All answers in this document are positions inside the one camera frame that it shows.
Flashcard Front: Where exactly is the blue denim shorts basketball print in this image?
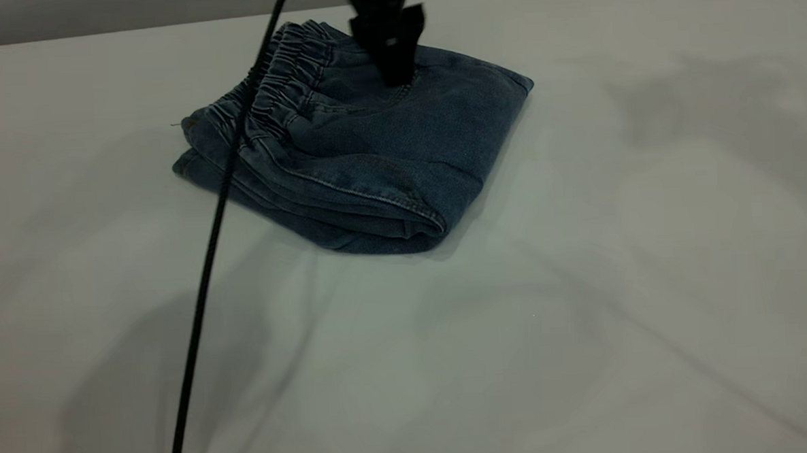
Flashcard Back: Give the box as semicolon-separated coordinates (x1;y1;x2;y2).
165;10;542;265

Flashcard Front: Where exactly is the black cable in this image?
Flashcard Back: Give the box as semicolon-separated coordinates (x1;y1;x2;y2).
146;0;313;453

